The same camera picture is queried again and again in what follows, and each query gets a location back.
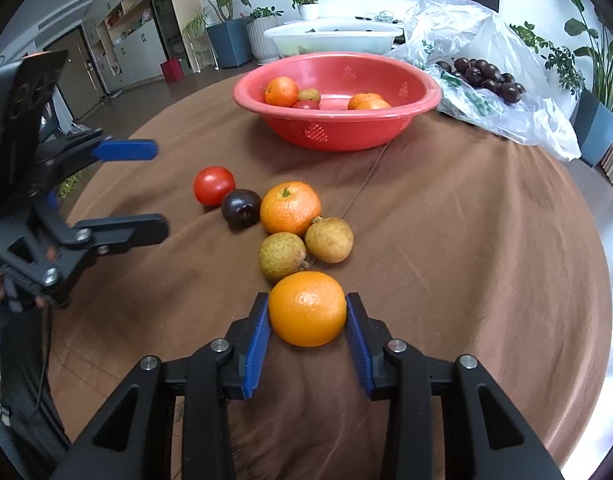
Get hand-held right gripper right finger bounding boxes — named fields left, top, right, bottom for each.
left=345, top=291, right=564, bottom=480

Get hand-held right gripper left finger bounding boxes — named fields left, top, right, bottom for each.
left=49, top=292, right=272, bottom=480

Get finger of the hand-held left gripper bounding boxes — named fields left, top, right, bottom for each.
left=34, top=129, right=158, bottom=196
left=0, top=204, right=170, bottom=308

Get large orange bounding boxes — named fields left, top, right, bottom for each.
left=268, top=271, right=347, bottom=348

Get dark purple cherry tomato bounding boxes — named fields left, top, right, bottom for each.
left=220, top=188, right=262, bottom=231

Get red plastic basin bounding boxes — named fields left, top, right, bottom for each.
left=233, top=52, right=443, bottom=152

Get pile of dark purple fruits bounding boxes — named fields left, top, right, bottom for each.
left=435, top=56, right=527, bottom=105

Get brown door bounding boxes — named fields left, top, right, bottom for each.
left=41, top=25, right=104, bottom=111

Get red box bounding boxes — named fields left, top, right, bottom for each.
left=160, top=57, right=184, bottom=84

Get mandarin with green stem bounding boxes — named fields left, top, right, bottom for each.
left=260, top=181, right=322, bottom=237

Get tall plant in blue pot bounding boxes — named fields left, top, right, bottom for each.
left=178, top=0, right=252, bottom=70

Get plant in ribbed grey pot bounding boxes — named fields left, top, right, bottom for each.
left=245, top=6, right=283, bottom=66

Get small plant in white pot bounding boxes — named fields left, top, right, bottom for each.
left=291, top=0, right=326, bottom=22

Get white plastic basin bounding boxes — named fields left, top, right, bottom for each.
left=263, top=16, right=404, bottom=58

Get large clear plastic bag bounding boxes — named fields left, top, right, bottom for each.
left=386, top=0, right=582, bottom=162

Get large-leaf plant in blue pot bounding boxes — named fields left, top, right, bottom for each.
left=536, top=0, right=613, bottom=168

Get bushy green plant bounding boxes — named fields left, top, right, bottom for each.
left=509, top=21, right=585, bottom=95

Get white wall cabinets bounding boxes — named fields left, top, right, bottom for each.
left=81, top=0, right=170, bottom=93

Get thin plant on wire stand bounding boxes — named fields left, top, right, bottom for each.
left=183, top=7, right=218, bottom=72

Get black cable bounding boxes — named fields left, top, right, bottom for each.
left=34, top=305, right=54, bottom=416

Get tangle of cables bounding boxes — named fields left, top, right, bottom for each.
left=356, top=10, right=403, bottom=23

